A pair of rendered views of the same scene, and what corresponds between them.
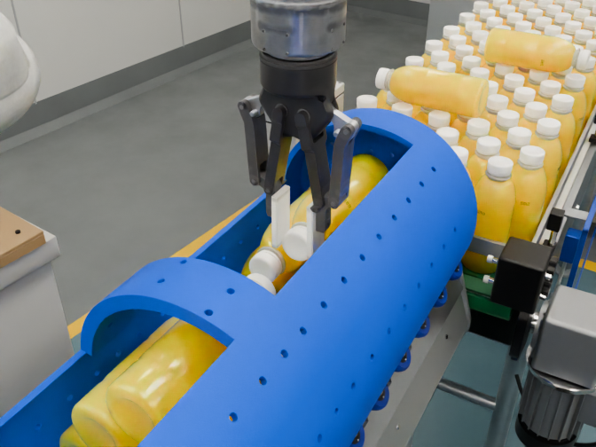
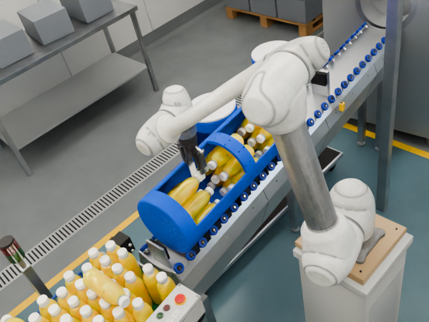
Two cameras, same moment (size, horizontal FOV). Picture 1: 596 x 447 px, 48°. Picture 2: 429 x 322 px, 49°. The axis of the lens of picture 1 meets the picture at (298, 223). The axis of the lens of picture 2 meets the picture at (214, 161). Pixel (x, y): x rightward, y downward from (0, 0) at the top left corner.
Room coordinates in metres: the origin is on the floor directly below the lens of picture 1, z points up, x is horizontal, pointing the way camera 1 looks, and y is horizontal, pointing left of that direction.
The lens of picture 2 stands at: (2.00, 0.54, 2.48)
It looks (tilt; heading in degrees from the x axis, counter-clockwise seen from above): 40 degrees down; 198
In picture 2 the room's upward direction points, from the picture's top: 14 degrees counter-clockwise
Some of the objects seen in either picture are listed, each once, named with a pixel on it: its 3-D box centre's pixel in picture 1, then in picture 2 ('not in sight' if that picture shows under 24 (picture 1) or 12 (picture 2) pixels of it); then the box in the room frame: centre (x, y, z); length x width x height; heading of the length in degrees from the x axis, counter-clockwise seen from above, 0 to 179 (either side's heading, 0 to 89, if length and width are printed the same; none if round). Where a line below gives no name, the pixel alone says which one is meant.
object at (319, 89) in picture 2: not in sight; (320, 82); (-0.27, 0.50, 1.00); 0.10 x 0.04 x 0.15; 61
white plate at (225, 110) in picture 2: not in sight; (210, 107); (-0.07, -0.09, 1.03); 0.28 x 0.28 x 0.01
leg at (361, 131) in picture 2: not in sight; (362, 111); (-0.92, 0.78, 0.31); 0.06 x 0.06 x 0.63; 61
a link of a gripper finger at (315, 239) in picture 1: (315, 228); (193, 170); (0.61, -0.02, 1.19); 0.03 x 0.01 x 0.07; 151
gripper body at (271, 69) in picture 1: (298, 92); (188, 142); (0.62, 0.00, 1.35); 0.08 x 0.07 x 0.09; 61
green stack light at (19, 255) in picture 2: not in sight; (14, 253); (1.04, -0.66, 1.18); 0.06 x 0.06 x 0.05
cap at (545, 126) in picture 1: (548, 127); (69, 275); (1.08, -0.45, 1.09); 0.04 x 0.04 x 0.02
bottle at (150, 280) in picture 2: not in sight; (155, 283); (1.04, -0.13, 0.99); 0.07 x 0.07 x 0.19
